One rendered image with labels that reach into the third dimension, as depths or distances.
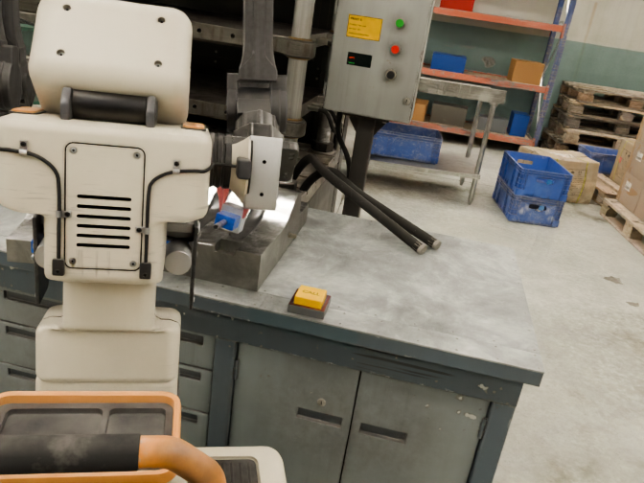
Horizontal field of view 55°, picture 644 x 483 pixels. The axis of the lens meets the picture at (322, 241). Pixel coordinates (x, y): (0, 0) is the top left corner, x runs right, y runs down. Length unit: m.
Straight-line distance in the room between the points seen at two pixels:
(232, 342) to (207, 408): 0.22
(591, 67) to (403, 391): 7.07
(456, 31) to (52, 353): 7.26
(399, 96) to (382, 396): 1.04
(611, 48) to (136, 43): 7.60
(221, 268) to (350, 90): 0.93
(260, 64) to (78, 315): 0.49
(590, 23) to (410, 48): 6.21
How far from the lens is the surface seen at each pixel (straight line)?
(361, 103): 2.10
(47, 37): 0.92
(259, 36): 1.07
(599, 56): 8.24
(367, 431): 1.52
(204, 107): 2.18
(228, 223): 1.31
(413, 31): 2.07
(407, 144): 5.12
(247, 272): 1.37
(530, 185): 4.92
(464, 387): 1.40
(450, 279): 1.63
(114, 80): 0.89
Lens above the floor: 1.44
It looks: 22 degrees down
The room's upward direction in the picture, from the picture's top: 9 degrees clockwise
